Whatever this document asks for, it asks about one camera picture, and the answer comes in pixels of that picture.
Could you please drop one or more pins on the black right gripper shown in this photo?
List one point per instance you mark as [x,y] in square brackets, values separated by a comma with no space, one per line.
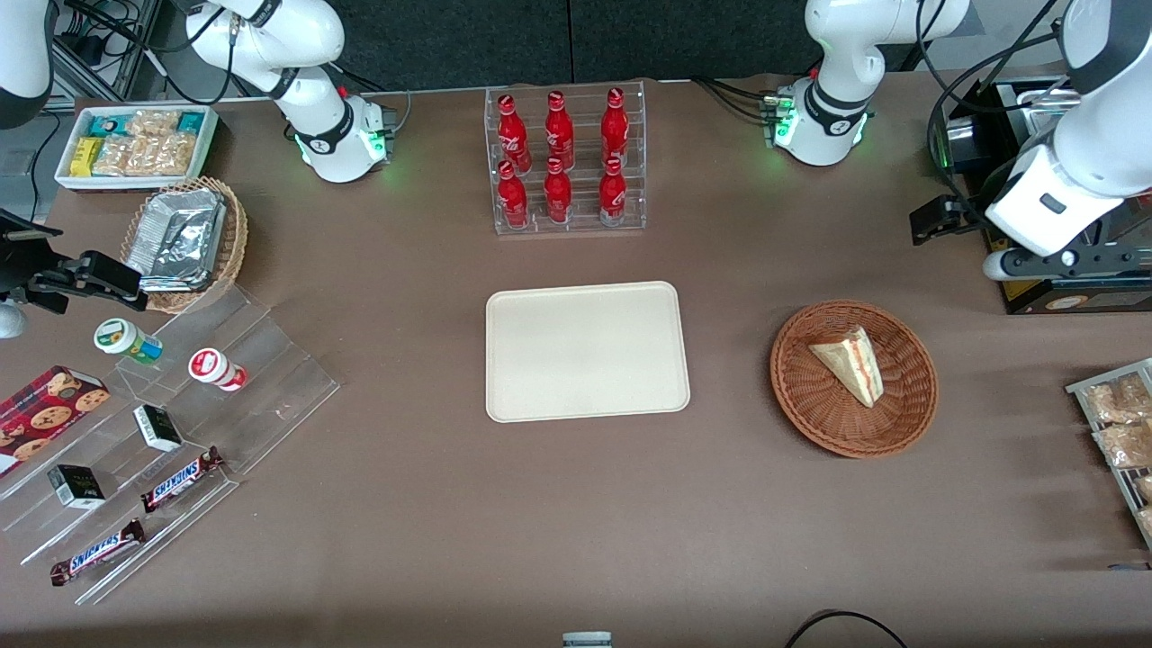
[18,262]

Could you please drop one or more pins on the triangular sandwich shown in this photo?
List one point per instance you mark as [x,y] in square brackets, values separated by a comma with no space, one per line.
[850,364]

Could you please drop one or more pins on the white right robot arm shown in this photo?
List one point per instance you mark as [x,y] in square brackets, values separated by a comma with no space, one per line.
[315,40]

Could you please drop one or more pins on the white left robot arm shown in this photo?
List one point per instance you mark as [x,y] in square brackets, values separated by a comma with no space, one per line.
[837,54]

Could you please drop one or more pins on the silver foil tray stack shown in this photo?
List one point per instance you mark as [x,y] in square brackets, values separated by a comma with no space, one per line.
[175,238]

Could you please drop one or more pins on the light wicker basket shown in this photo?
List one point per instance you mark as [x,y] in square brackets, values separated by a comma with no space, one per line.
[236,234]

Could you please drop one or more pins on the brown round wicker basket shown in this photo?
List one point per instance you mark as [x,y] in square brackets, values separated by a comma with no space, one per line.
[828,414]

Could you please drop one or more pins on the tray of packaged snacks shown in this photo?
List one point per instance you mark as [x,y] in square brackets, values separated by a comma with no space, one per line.
[1084,389]

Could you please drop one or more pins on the beige plastic tray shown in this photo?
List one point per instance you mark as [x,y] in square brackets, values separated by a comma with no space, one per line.
[585,353]

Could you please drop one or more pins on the green lidded yogurt cup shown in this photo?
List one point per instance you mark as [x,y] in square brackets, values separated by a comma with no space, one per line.
[121,337]

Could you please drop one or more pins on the clear peanut snack bag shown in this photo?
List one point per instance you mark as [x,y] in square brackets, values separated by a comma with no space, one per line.
[112,157]
[162,155]
[153,122]

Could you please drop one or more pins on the yellow snack packet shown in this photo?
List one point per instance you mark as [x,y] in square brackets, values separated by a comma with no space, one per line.
[85,157]

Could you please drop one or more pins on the red white small bottle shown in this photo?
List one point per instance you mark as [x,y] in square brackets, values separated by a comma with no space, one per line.
[211,367]

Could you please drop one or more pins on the red cookie box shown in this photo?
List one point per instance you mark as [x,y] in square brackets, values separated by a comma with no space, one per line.
[45,416]

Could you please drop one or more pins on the small black box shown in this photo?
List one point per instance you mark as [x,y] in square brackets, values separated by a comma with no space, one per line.
[76,487]
[158,428]

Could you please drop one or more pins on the teal snack packet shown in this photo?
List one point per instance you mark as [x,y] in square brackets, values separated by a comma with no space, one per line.
[104,124]
[190,121]

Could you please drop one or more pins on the black hot food display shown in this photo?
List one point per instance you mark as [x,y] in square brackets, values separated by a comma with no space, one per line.
[1080,297]

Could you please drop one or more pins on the white rectangular snack bin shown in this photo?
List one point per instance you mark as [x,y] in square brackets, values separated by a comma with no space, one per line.
[207,144]

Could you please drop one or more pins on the clear acrylic stepped display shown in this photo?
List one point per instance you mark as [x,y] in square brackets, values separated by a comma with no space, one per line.
[270,387]

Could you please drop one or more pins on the brown Snickers bar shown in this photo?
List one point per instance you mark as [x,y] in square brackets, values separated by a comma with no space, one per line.
[178,480]
[97,552]

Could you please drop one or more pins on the clear fried snack bag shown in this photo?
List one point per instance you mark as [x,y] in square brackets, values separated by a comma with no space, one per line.
[1125,445]
[1147,522]
[1145,488]
[1116,400]

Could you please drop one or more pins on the red cola bottle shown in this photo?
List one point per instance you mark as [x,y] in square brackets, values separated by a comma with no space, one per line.
[612,193]
[512,133]
[557,194]
[512,198]
[559,130]
[615,126]

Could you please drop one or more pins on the clear acrylic bottle rack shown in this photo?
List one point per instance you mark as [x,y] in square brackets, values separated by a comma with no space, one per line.
[585,225]

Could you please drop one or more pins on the small grey device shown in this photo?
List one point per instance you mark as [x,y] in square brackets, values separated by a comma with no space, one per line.
[587,640]

